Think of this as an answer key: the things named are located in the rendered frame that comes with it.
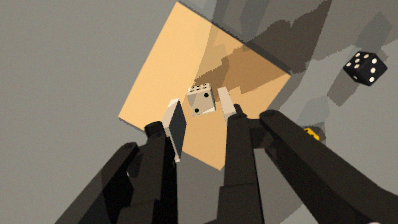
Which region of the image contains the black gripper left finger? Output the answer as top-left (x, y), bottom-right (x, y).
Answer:
top-left (54, 98), bottom-right (187, 224)

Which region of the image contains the orange flat mat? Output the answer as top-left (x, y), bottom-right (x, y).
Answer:
top-left (118, 2), bottom-right (291, 170)

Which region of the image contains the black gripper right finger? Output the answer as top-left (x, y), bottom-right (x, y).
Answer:
top-left (216, 87), bottom-right (398, 224)

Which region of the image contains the yellow die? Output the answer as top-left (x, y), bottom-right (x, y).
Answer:
top-left (304, 128), bottom-right (320, 141)

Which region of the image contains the black die with white pips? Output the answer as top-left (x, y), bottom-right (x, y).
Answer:
top-left (343, 51), bottom-right (388, 86)

